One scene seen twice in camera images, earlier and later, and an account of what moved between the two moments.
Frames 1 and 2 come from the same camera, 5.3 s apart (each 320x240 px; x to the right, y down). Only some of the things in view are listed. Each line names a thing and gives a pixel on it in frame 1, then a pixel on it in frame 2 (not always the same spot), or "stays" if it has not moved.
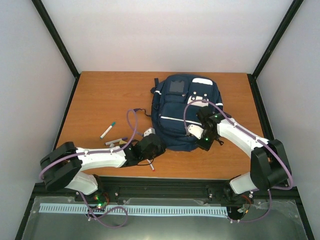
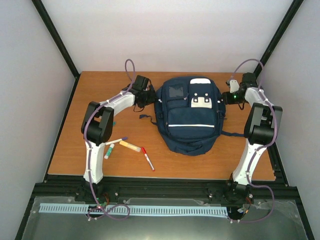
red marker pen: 151,165 stays
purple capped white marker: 116,140 stays
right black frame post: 285,22 stays
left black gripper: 161,149 → 153,98
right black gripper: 205,145 → 227,99
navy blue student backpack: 175,102 stays
